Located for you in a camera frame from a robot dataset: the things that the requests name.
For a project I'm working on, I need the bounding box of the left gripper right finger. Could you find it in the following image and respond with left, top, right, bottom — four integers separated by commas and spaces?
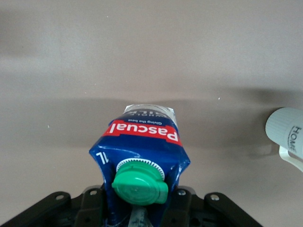
163, 186, 263, 227

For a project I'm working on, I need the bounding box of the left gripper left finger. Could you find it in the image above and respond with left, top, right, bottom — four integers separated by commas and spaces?
0, 186, 108, 227

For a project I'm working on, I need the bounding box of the blue Pascal milk carton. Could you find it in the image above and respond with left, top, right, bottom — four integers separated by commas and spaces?
89, 104, 191, 227

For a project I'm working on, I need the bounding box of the grey ribbed HOME mug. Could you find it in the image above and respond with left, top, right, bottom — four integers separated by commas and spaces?
265, 107, 303, 172

